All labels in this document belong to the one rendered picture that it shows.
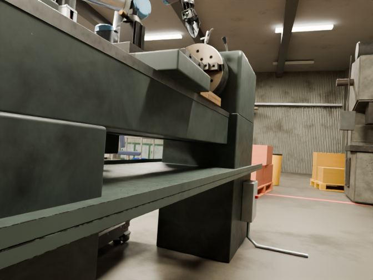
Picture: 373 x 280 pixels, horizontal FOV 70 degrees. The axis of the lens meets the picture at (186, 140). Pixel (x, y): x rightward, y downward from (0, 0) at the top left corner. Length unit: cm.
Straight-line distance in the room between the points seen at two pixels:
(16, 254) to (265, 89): 1019
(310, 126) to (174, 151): 880
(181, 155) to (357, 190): 327
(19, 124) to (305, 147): 997
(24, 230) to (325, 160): 597
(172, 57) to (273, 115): 949
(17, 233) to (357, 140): 485
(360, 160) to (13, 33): 435
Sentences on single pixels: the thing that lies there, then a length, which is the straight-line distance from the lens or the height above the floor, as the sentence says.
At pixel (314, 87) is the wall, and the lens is 1050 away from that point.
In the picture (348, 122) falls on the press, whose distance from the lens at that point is 459.
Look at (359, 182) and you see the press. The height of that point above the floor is 31.
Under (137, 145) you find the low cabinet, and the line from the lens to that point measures 924.
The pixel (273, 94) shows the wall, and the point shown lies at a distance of 1034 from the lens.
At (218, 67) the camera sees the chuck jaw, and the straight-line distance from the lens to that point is 149.
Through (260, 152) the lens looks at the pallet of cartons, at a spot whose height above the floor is 64.
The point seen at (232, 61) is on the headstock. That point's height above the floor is 117.
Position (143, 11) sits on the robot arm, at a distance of 154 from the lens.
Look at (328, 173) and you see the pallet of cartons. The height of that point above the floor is 32.
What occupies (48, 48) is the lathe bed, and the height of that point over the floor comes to 80.
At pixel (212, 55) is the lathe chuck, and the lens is 154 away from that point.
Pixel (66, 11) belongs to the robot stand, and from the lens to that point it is 173.
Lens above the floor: 65
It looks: 2 degrees up
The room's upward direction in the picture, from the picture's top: 4 degrees clockwise
